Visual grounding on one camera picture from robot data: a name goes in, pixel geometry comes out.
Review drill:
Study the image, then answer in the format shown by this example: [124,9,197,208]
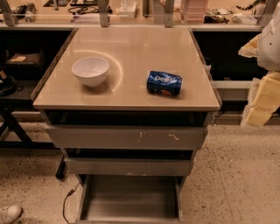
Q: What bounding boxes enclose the white box on bench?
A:
[119,0,137,18]

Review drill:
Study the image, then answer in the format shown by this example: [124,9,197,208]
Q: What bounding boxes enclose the grey drawer cabinet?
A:
[30,26,223,187]

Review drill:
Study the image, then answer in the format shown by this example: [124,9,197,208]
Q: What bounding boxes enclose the black table leg frame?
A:
[0,101,67,179]

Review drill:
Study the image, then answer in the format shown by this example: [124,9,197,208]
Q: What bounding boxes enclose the grey top drawer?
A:
[45,110,208,150]

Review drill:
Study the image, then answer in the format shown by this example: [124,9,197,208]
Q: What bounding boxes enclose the long workbench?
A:
[0,0,279,31]

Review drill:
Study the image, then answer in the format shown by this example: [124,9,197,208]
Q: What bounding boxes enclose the grey middle drawer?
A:
[65,149,193,176]

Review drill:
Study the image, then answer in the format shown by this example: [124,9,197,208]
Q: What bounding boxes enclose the pink stacked trays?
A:
[179,0,208,24]

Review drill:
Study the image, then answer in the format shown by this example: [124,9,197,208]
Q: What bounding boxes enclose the grey bottom drawer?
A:
[76,175,184,224]

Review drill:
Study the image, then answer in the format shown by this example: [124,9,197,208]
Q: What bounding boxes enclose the grey drawer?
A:
[76,175,184,224]
[45,110,208,150]
[65,149,193,176]

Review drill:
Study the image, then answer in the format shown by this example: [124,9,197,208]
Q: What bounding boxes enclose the white ceramic bowl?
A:
[72,57,109,88]

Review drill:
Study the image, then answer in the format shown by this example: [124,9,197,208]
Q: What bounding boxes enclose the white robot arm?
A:
[238,6,280,129]

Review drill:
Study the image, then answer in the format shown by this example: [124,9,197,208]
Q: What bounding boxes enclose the white sneaker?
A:
[0,205,23,224]

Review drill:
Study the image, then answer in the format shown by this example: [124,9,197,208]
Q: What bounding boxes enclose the crushed blue Pepsi can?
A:
[146,71,183,95]

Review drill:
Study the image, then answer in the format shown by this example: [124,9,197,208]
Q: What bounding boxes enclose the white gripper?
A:
[241,71,280,127]

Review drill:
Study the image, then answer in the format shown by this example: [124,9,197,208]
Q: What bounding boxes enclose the black floor cable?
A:
[61,183,81,224]

